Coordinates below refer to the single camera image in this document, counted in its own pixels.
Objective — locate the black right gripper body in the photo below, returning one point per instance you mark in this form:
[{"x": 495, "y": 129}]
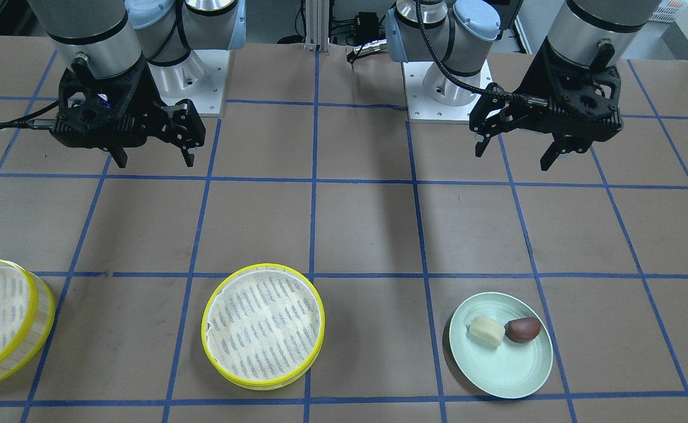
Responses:
[{"x": 143, "y": 94}]

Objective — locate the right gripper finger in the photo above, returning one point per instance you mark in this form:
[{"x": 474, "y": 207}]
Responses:
[
  {"x": 185, "y": 129},
  {"x": 119, "y": 155}
]

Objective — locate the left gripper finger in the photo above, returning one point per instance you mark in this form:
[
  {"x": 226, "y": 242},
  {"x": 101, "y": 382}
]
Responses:
[
  {"x": 490, "y": 116},
  {"x": 561, "y": 145}
]

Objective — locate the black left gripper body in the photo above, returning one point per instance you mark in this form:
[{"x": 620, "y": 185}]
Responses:
[{"x": 536, "y": 81}]

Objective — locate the dark red bun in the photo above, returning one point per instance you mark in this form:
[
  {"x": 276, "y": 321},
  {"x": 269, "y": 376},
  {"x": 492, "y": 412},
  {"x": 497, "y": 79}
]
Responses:
[{"x": 523, "y": 330}]

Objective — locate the yellow steamer tray with cloth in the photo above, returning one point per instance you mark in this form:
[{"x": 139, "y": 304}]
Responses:
[{"x": 27, "y": 313}]

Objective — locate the white steamed bun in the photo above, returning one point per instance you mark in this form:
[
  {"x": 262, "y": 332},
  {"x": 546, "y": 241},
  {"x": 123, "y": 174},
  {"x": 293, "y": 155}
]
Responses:
[{"x": 487, "y": 330}]

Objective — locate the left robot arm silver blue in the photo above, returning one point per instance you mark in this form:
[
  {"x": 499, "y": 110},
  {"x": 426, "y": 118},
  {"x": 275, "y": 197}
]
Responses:
[{"x": 457, "y": 37}]

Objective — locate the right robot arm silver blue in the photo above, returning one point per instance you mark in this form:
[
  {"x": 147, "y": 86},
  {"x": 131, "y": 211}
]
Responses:
[{"x": 114, "y": 34}]

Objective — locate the yellow steamer base with cloth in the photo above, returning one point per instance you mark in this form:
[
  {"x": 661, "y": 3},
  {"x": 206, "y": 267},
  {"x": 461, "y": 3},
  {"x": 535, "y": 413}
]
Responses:
[{"x": 263, "y": 326}]

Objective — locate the light green plate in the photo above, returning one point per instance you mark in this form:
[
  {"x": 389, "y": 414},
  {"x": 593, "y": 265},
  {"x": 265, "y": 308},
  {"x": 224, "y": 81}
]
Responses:
[{"x": 510, "y": 371}]

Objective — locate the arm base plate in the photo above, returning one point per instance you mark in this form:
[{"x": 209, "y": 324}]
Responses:
[
  {"x": 432, "y": 98},
  {"x": 201, "y": 77}
]

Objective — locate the aluminium frame post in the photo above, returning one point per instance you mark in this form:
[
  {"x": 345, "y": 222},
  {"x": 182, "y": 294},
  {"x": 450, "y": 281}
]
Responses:
[{"x": 317, "y": 15}]

